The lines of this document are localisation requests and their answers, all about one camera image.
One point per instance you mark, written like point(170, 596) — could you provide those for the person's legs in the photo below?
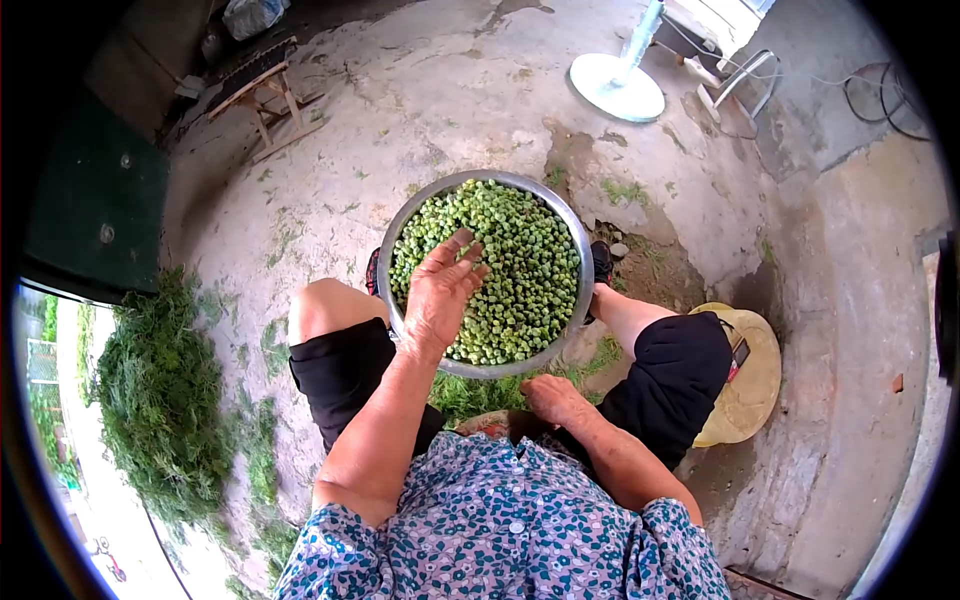
point(341, 375)

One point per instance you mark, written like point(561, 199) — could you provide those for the yellow straw hat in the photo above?
point(754, 375)

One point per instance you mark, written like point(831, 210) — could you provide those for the heap of green shelled beans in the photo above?
point(525, 270)

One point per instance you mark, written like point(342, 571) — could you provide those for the low red seat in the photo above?
point(491, 426)

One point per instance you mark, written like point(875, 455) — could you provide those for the white standing fan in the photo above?
point(616, 86)

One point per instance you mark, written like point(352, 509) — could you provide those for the person's body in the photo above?
point(495, 525)

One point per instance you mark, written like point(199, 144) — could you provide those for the white metal frame chair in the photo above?
point(742, 82)

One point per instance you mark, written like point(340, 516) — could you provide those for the person's right hand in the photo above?
point(555, 401)

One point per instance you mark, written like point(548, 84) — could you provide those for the dark green door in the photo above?
point(97, 202)

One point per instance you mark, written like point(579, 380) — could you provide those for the person's right fingers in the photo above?
point(531, 388)

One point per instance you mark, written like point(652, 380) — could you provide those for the small wooden stool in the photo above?
point(259, 86)

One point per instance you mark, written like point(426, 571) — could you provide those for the small grey stone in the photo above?
point(619, 250)

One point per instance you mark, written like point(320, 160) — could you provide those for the small heap of green stalks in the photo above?
point(480, 394)

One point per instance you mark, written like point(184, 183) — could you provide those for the round metal bowl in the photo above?
point(589, 285)

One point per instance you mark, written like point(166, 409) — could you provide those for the person's left hand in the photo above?
point(435, 300)

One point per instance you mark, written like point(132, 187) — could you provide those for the pile of green plant stalks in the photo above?
point(161, 405)

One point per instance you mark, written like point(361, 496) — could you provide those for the white plastic bag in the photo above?
point(251, 16)

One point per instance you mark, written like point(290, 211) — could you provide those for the person's left fingers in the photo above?
point(452, 250)

